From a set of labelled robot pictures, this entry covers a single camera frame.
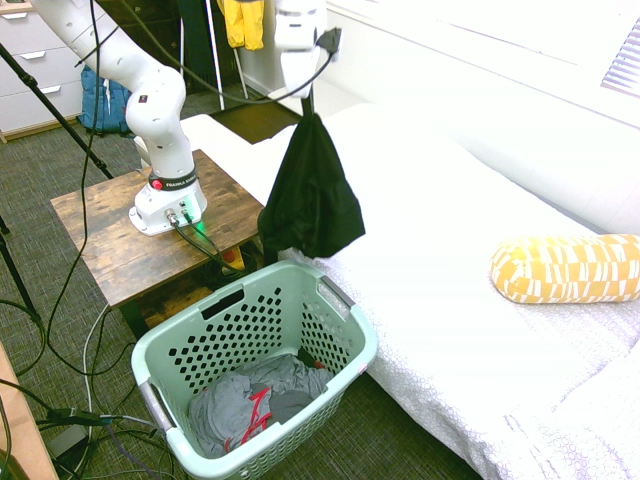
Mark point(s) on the white drawer cabinet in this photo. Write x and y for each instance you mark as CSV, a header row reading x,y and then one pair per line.
x,y
30,70

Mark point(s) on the yellow emergency stop box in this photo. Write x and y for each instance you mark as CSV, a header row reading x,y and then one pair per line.
x,y
234,259

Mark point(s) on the light wooden board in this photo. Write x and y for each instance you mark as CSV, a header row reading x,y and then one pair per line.
x,y
22,430

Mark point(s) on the black plug connector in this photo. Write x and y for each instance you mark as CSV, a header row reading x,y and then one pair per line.
x,y
75,416

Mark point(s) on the yellow hanging garment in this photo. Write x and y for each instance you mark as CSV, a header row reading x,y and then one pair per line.
x,y
245,22

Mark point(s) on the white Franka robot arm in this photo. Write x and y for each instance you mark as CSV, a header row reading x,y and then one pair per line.
x,y
160,150

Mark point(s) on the black camera tripod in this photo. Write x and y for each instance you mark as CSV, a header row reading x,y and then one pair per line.
x,y
30,85

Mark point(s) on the long white cushion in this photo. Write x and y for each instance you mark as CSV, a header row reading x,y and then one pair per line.
x,y
525,150

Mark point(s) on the grey power adapter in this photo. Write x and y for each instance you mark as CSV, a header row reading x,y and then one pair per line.
x,y
67,444

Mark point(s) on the white pole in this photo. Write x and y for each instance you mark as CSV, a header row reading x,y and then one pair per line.
x,y
216,55

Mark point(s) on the black garment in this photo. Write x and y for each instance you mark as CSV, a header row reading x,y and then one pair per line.
x,y
312,200

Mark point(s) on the grey garment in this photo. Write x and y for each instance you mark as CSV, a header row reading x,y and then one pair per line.
x,y
225,410

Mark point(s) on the blue backpack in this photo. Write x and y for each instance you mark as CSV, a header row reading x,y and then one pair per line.
x,y
102,107

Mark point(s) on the yellow white patterned bolster pillow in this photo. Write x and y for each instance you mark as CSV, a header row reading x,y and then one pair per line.
x,y
565,270

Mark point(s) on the rustic wooden side table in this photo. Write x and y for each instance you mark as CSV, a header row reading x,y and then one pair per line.
x,y
115,240

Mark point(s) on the window blind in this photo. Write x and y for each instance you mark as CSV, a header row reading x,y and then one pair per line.
x,y
625,60

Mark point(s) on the white bed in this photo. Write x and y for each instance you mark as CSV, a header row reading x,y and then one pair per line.
x,y
450,310

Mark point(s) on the mint green laundry basket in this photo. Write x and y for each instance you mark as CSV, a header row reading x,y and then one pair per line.
x,y
330,350

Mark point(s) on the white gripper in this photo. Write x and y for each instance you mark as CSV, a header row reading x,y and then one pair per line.
x,y
299,70

